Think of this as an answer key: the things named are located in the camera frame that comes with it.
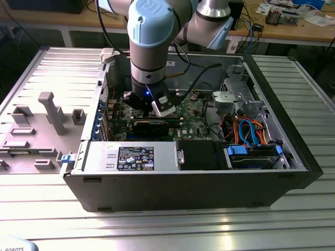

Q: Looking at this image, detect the CPU cooler heatsink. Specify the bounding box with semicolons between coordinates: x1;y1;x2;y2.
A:
265;7;283;26

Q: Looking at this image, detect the black graphics card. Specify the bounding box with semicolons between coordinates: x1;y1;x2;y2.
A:
132;120;170;137

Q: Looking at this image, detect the grey plastic case latch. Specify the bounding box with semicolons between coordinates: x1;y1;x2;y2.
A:
100;48;116;64

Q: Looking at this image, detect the green motherboard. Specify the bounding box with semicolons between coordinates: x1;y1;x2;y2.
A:
106;90;218;142

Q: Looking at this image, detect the silver power supply unit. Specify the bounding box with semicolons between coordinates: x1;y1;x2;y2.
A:
80;141;181;174

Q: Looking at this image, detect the silver metal drive cage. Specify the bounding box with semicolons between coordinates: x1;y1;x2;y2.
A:
211;64;272;125

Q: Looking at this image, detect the blue plastic clip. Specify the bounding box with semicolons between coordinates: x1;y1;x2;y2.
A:
60;153;76;165

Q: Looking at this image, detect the black and grey PC case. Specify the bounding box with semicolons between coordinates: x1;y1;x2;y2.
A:
59;47;325;213

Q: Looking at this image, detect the grey parts rack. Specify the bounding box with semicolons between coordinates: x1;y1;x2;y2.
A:
0;91;88;175

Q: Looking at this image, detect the blue disk carrier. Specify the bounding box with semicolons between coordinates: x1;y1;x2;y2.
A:
225;144;284;170

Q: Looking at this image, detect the wooden desk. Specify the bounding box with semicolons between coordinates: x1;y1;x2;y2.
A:
0;0;335;49

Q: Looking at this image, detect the hard disk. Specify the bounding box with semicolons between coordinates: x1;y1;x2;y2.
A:
230;156;278;169

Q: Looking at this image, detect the green RAM stick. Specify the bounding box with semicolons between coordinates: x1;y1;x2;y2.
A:
0;149;29;155

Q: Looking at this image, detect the black equipment box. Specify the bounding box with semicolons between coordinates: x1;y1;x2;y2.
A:
7;0;87;15

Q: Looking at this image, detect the tall black box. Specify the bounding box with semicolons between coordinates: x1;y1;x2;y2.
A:
230;0;245;31

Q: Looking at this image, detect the grey electronic box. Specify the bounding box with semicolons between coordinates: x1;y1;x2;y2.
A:
281;9;301;26

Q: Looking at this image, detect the pale blue teach pendant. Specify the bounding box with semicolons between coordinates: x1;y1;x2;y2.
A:
0;234;40;251

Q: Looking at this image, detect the white paper sheet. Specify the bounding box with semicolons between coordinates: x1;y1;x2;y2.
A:
303;15;335;27

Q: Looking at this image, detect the thin red wire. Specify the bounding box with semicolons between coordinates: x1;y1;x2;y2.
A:
103;84;118;102

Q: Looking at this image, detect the wrist camera white casing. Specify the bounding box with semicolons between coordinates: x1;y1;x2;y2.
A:
150;89;176;118

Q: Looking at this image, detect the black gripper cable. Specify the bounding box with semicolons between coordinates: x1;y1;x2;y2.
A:
167;63;224;107

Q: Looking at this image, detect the orange power wire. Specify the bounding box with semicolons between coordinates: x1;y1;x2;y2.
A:
251;120;270;144
222;115;238;143

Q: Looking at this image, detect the blue flat data cable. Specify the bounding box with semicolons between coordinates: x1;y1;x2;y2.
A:
238;119;262;147

